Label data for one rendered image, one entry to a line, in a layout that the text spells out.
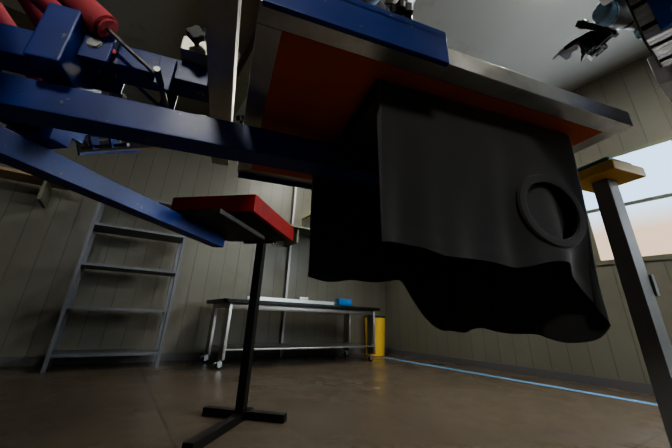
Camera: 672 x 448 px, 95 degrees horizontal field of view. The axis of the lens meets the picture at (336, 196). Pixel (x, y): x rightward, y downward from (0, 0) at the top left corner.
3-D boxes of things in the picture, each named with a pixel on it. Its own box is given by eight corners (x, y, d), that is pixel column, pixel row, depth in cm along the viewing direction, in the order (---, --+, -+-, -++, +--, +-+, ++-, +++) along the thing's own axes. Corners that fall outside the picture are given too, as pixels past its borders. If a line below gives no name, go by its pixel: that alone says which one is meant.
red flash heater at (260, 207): (228, 244, 211) (231, 227, 216) (292, 243, 203) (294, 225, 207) (168, 216, 156) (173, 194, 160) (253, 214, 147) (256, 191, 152)
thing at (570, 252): (568, 305, 63) (532, 150, 76) (616, 304, 55) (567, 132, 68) (360, 291, 49) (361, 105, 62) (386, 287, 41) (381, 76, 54)
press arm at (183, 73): (208, 103, 69) (212, 85, 71) (207, 86, 64) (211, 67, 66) (119, 83, 64) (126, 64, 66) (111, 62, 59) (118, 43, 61)
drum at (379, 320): (373, 356, 494) (373, 315, 517) (359, 354, 523) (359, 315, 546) (391, 356, 513) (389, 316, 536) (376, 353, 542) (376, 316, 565)
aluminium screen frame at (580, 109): (451, 208, 117) (450, 199, 119) (633, 126, 66) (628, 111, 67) (237, 172, 94) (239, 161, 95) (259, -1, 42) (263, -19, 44)
